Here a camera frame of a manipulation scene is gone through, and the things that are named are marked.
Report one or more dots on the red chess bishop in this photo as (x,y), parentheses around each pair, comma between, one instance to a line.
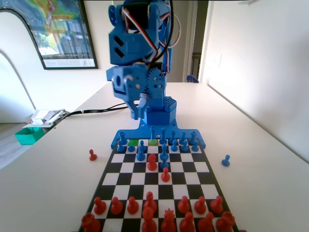
(187,224)
(150,200)

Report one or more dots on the red chess pawn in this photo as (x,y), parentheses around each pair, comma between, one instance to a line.
(99,207)
(92,156)
(200,207)
(216,206)
(165,176)
(132,207)
(116,207)
(183,206)

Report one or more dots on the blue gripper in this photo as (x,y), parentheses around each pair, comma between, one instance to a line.
(131,84)

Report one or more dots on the blue chess rook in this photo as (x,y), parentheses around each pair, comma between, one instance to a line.
(192,138)
(122,139)

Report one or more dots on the blue chess pawn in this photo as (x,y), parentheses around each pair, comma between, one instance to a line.
(225,162)
(164,164)
(120,148)
(131,147)
(174,147)
(184,147)
(195,147)

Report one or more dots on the blue chess knight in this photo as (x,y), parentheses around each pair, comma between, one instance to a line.
(140,155)
(182,138)

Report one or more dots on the dark railing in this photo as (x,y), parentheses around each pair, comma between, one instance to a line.
(196,65)

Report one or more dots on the blue base plate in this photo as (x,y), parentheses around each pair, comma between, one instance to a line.
(135,133)

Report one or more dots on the white light switch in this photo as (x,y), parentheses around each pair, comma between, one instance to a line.
(217,62)

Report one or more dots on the framed map poster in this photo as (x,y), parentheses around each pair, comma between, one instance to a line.
(65,29)

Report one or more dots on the blue chess queen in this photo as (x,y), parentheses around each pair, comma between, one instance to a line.
(163,136)

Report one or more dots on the red chess queen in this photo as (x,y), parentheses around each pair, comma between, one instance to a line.
(168,223)

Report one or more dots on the crumpled silver wrappers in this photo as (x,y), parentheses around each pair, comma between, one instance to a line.
(46,116)

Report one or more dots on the red chess rook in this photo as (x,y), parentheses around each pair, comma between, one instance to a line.
(225,222)
(90,223)

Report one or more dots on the blue chair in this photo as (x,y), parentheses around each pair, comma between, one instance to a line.
(192,78)

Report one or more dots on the white arched panel dark rim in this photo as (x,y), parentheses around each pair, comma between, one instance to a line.
(9,36)

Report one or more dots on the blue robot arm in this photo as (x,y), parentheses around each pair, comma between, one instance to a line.
(130,50)

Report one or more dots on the blue chess bishop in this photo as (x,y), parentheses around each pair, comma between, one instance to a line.
(173,137)
(164,149)

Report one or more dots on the green plastic box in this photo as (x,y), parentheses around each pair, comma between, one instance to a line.
(29,139)

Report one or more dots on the black white chessboard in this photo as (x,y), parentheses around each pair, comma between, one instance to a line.
(183,178)

